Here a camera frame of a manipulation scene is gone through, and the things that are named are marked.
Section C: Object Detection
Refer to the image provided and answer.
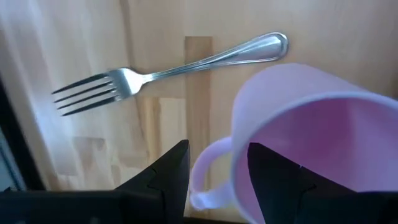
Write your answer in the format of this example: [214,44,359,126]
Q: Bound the silver metal fork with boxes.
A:
[51,31,290,117]

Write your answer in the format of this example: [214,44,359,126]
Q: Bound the black table edge frame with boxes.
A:
[0,77,46,192]

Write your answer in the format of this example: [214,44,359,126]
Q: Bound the pink plastic mug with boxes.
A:
[188,63,398,224]

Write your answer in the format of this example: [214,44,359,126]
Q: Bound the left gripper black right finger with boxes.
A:
[247,142,356,224]

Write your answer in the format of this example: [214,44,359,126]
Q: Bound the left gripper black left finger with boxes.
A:
[115,139,192,224]

